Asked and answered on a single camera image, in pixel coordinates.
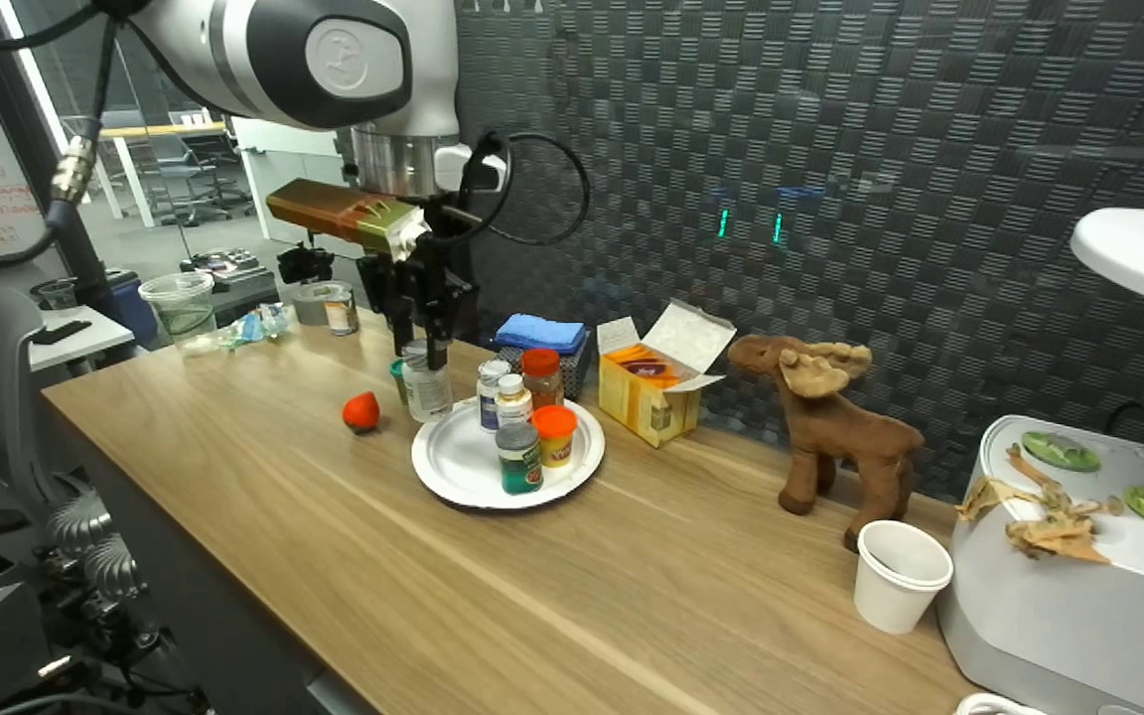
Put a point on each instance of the black metal pole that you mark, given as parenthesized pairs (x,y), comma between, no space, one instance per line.
(31,143)

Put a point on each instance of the red toy strawberry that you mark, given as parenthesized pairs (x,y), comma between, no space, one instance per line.
(359,409)

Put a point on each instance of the small orange lid tub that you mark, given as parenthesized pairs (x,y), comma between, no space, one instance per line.
(552,433)

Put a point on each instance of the brown moose plush toy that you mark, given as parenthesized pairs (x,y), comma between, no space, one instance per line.
(845,429)

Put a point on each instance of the blue folded cloth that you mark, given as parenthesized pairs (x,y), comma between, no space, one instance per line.
(543,330)

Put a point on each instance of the open yellow cardboard box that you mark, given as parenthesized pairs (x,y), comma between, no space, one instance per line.
(644,389)

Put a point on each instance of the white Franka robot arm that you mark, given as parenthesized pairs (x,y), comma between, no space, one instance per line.
(281,60)

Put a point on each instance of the white supplement bottle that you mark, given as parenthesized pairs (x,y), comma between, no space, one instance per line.
(422,389)

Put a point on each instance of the white bottle with tan cap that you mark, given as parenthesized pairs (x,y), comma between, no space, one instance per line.
(514,397)

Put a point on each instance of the white paper cup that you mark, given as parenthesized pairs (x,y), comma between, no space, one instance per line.
(899,580)

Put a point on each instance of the white bin appliance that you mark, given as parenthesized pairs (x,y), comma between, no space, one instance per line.
(1073,622)

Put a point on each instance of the green tub with teal lid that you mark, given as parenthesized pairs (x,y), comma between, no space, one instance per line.
(395,379)

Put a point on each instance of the spice bottle with red cap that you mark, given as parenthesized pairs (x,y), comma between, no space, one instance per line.
(543,379)

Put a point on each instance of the clear plastic bottle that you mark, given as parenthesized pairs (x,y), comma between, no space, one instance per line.
(246,327)

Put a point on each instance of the dried leaf pile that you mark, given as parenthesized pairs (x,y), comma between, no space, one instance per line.
(1041,530)

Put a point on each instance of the white bowl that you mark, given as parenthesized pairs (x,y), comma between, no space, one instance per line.
(993,703)

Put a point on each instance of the white paper plate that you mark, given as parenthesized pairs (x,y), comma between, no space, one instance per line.
(457,466)

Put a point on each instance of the clear plastic tub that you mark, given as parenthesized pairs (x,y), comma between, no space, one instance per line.
(180,301)

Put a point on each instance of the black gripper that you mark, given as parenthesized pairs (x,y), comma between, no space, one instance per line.
(416,282)

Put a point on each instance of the small glass jar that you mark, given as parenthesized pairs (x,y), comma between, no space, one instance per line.
(340,311)

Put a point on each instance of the white pill bottle white cap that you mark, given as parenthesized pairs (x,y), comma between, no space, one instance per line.
(489,389)

